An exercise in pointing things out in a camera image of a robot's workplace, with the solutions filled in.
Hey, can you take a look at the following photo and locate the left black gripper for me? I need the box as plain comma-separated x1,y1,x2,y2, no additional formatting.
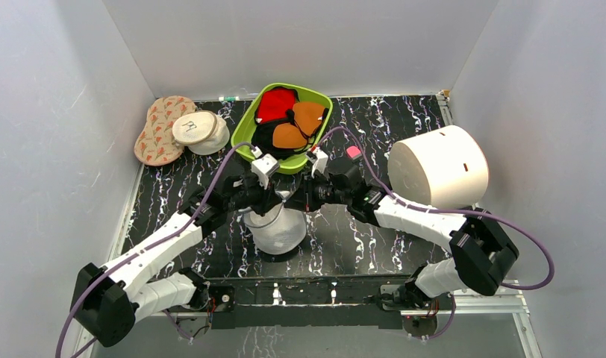
225,171,282,217

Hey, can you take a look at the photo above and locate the white mesh laundry bag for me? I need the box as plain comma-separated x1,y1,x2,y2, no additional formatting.
242,190,307,255

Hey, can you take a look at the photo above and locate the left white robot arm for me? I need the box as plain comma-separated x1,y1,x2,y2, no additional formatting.
71,173,290,348

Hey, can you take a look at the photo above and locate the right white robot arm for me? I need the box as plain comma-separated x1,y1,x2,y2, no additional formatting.
285,169,519,309

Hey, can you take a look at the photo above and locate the orange black bra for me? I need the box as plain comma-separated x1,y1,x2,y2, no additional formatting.
251,101,329,160

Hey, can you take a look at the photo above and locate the cream round laundry bag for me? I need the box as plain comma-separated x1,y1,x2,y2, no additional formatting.
172,110,230,156

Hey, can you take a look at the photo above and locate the red bra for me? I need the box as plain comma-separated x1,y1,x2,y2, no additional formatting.
254,86,299,125

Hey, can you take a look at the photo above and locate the floral beige laundry bag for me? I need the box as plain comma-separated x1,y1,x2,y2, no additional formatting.
134,95,196,166

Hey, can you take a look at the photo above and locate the large white cylinder bag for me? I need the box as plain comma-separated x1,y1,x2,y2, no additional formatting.
387,125,490,209

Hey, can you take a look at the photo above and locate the green plastic tray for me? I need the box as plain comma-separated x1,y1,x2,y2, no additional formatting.
231,83,333,175

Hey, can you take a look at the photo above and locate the small pink eraser block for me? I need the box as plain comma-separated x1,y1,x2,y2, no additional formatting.
346,145,362,160

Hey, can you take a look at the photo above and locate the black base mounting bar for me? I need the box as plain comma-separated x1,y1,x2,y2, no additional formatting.
157,275,482,331

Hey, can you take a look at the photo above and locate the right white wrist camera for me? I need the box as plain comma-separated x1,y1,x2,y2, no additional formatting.
305,146,328,178

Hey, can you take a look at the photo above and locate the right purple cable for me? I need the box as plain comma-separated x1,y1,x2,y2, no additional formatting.
310,125,556,341

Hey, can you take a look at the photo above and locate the purple cable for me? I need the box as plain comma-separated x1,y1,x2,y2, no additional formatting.
54,142,264,358
310,125,556,341

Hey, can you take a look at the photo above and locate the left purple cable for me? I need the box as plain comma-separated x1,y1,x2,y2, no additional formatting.
54,142,264,358

